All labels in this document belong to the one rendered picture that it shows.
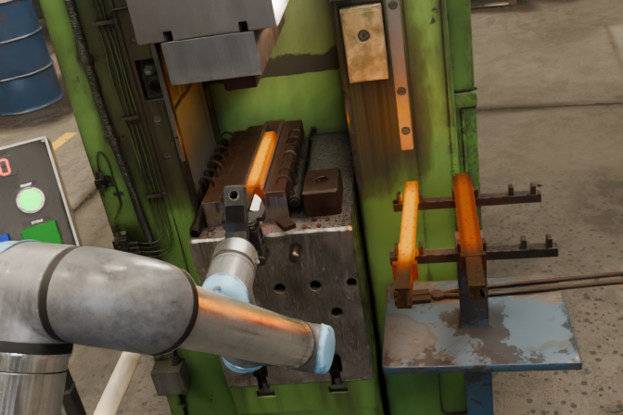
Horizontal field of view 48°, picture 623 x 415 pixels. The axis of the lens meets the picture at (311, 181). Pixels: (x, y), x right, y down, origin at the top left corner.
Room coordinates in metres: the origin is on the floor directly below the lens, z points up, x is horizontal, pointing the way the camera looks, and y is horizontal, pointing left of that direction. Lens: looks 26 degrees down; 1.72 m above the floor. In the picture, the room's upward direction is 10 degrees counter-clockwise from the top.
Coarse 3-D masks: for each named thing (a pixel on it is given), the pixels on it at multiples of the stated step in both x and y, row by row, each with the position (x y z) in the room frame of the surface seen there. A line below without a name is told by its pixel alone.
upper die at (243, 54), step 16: (240, 32) 1.44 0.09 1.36; (256, 32) 1.46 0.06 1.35; (272, 32) 1.64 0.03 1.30; (176, 48) 1.46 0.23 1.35; (192, 48) 1.46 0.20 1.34; (208, 48) 1.45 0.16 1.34; (224, 48) 1.45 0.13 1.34; (240, 48) 1.44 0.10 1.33; (256, 48) 1.44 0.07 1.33; (272, 48) 1.60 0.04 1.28; (176, 64) 1.47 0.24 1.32; (192, 64) 1.46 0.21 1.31; (208, 64) 1.45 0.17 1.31; (224, 64) 1.45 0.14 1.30; (240, 64) 1.44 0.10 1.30; (256, 64) 1.44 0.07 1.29; (176, 80) 1.47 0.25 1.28; (192, 80) 1.46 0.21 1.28; (208, 80) 1.46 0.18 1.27
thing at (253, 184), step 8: (264, 136) 1.74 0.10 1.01; (272, 136) 1.73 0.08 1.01; (264, 144) 1.69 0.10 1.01; (272, 144) 1.70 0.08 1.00; (264, 152) 1.63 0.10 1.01; (256, 160) 1.59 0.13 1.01; (264, 160) 1.58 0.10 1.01; (256, 168) 1.55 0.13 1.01; (264, 168) 1.56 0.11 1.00; (256, 176) 1.50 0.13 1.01; (248, 184) 1.46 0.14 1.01; (256, 184) 1.46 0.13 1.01; (248, 192) 1.42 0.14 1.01; (256, 192) 1.43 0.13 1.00; (248, 200) 1.38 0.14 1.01; (248, 208) 1.34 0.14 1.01
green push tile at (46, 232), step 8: (40, 224) 1.38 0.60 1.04; (48, 224) 1.38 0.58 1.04; (56, 224) 1.38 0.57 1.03; (24, 232) 1.37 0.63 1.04; (32, 232) 1.37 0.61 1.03; (40, 232) 1.37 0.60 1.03; (48, 232) 1.37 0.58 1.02; (56, 232) 1.37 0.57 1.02; (40, 240) 1.36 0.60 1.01; (48, 240) 1.36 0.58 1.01; (56, 240) 1.36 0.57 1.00
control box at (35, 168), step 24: (24, 144) 1.48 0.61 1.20; (48, 144) 1.48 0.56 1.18; (0, 168) 1.44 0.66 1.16; (24, 168) 1.45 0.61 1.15; (48, 168) 1.45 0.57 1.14; (0, 192) 1.41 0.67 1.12; (48, 192) 1.42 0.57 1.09; (0, 216) 1.38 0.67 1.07; (24, 216) 1.39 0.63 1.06; (48, 216) 1.40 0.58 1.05; (72, 216) 1.44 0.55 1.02; (72, 240) 1.37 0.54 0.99
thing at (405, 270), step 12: (408, 192) 1.37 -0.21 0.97; (408, 204) 1.32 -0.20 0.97; (408, 216) 1.27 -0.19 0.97; (408, 228) 1.22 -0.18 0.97; (408, 240) 1.17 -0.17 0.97; (408, 252) 1.13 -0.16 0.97; (396, 264) 1.09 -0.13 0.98; (408, 264) 1.08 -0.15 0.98; (396, 276) 1.05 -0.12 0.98; (408, 276) 1.04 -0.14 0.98; (396, 288) 1.01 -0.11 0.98; (408, 288) 1.01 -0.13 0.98; (408, 300) 1.02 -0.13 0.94
